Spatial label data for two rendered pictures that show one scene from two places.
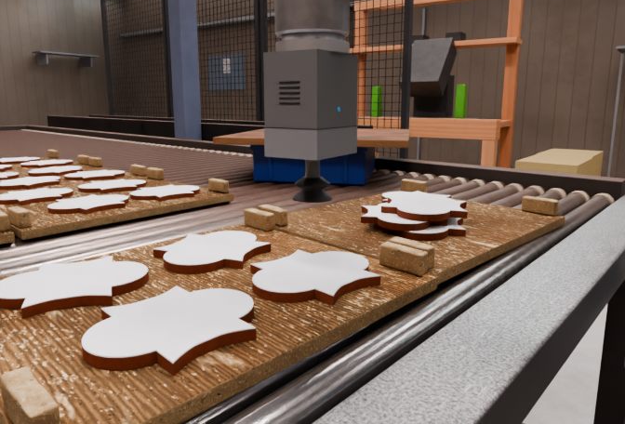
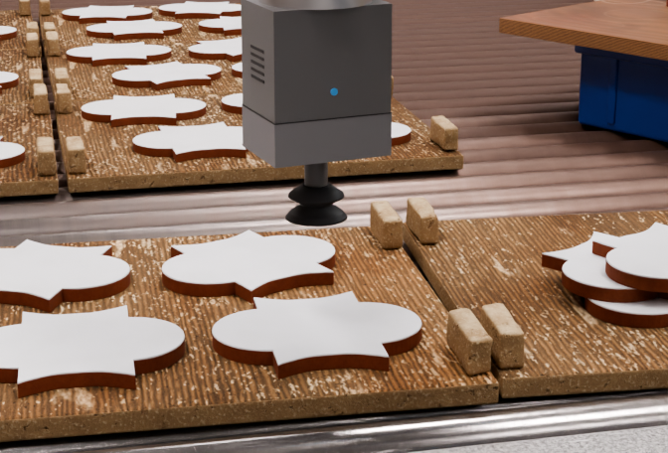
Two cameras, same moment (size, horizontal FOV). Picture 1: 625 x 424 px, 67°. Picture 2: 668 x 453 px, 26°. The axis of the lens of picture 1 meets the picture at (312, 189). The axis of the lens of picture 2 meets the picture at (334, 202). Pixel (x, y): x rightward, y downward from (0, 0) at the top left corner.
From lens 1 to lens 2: 0.65 m
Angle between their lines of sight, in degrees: 34
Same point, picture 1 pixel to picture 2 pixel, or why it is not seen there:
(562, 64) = not seen: outside the picture
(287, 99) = (256, 73)
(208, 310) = (117, 343)
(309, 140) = (269, 137)
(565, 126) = not seen: outside the picture
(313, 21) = not seen: outside the picture
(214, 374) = (54, 407)
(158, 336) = (36, 355)
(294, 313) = (219, 375)
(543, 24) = not seen: outside the picture
